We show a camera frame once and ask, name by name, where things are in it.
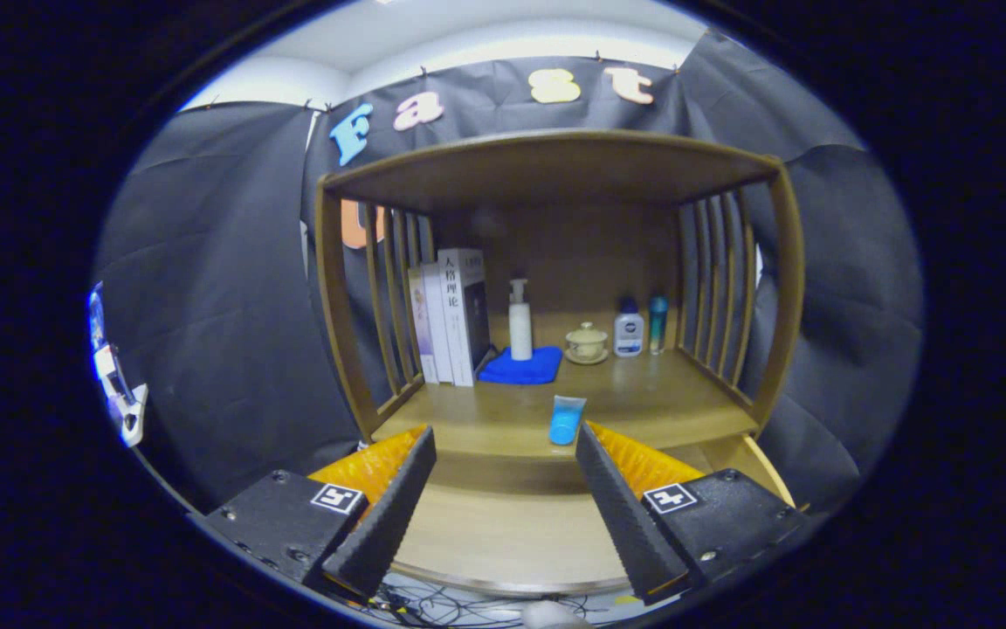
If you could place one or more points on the white pump bottle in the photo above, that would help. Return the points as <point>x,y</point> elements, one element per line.
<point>520,336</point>

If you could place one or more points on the thin purple-spined book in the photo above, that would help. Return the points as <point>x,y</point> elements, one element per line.
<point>420,332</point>

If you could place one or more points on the white bottle with blue cap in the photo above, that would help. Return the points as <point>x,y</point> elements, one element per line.
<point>629,336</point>

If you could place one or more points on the black backdrop cloth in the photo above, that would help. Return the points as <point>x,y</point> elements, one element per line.
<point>206,306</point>

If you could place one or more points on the beige lidded ceramic cup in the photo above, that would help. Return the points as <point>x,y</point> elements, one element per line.
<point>587,345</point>

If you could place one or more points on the wooden countertop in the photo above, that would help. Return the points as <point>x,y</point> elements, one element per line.
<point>643,393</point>

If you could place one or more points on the teal spray bottle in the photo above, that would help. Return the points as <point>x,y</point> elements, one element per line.
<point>658,328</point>

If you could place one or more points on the thin white book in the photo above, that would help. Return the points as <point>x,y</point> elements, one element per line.
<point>438,332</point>

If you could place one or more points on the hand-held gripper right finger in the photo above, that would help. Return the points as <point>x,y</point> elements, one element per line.
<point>621,515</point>

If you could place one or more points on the folded blue cloth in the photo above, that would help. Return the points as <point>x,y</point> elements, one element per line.
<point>525,369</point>

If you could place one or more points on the wooden drawer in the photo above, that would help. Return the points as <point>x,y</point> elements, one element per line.
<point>503,533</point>

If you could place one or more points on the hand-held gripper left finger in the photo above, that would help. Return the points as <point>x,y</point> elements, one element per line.
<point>389,524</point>

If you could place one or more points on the white and blue equipment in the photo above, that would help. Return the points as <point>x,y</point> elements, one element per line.
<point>119,384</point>

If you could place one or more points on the thick white and dark book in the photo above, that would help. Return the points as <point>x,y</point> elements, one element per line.
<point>466,314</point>

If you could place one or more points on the wooden cabinet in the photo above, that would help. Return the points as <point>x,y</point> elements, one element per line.
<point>555,166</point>

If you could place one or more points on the blue and white tube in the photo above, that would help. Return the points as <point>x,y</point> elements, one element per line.
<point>566,424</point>

